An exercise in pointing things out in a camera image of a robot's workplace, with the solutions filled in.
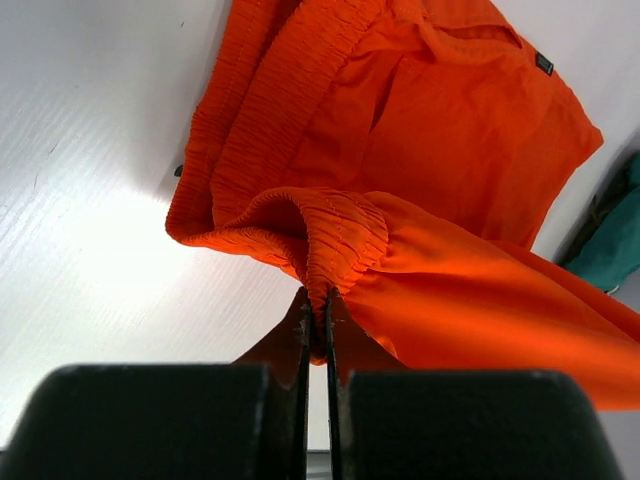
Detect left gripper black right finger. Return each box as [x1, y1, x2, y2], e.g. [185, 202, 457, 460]
[325, 290, 622, 479]

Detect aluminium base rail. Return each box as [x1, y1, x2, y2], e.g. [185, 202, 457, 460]
[306, 449, 333, 480]

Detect orange shorts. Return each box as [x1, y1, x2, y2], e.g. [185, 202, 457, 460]
[166, 1, 639, 410]

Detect folded green shorts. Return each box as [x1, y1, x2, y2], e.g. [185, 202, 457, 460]
[560, 153, 639, 294]

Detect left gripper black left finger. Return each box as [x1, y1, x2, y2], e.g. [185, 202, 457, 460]
[1, 290, 313, 479]

